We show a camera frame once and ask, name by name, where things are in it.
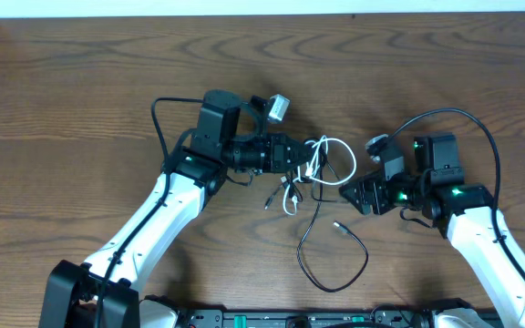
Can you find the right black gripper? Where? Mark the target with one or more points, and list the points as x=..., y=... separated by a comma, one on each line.
x=376, y=196

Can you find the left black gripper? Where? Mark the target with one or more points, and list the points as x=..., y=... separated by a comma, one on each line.
x=276, y=153

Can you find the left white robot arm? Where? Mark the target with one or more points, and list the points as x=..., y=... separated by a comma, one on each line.
x=104, y=290

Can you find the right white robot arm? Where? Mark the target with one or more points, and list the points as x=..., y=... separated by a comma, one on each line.
x=464, y=215

